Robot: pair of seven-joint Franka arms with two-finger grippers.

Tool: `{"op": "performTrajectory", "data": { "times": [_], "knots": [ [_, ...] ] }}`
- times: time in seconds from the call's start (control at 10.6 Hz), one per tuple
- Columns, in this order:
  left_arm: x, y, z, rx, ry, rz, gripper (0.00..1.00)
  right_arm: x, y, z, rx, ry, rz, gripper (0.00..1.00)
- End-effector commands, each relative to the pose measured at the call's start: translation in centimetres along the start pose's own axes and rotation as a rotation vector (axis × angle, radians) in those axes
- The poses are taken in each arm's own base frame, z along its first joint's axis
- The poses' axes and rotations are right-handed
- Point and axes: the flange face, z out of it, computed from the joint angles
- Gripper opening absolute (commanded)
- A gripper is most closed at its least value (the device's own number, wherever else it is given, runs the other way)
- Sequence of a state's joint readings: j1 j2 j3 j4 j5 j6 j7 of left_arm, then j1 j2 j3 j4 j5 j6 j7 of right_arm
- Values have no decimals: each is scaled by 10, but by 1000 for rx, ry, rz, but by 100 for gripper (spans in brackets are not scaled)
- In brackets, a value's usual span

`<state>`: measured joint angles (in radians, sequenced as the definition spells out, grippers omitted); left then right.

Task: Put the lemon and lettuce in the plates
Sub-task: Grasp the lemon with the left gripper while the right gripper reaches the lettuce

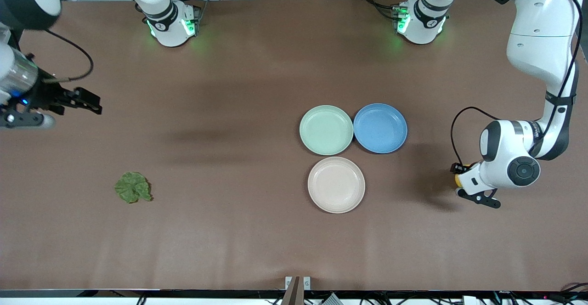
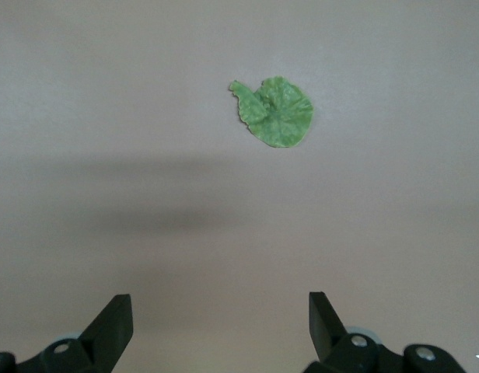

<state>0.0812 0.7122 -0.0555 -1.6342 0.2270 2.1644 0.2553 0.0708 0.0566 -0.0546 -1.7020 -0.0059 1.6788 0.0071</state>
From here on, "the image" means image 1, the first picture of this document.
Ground yellow lemon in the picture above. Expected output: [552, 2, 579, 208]
[454, 164, 472, 188]

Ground green lettuce leaf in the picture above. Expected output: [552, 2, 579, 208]
[114, 171, 153, 204]

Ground blue plate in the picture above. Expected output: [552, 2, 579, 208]
[353, 103, 408, 154]

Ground beige plate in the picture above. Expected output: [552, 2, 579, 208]
[307, 156, 366, 214]

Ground light green plate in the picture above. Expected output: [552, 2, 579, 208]
[299, 105, 354, 156]

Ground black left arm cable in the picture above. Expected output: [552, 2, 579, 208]
[450, 106, 496, 169]

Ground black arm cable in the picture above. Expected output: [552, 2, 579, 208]
[450, 106, 496, 169]
[44, 28, 95, 83]

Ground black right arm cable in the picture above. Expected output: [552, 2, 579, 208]
[44, 28, 95, 83]

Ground metal table edge bracket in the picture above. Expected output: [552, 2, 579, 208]
[285, 276, 311, 292]

